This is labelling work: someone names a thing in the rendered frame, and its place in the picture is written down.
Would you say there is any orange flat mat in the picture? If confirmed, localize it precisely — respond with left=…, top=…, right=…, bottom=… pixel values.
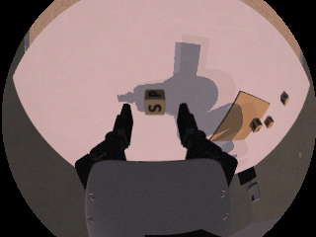
left=209, top=91, right=270, bottom=141

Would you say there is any wooden letter block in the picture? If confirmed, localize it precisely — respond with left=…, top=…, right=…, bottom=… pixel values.
left=264, top=117, right=274, bottom=128
left=144, top=90, right=166, bottom=116
left=250, top=118, right=263, bottom=133
left=280, top=92, right=289, bottom=105

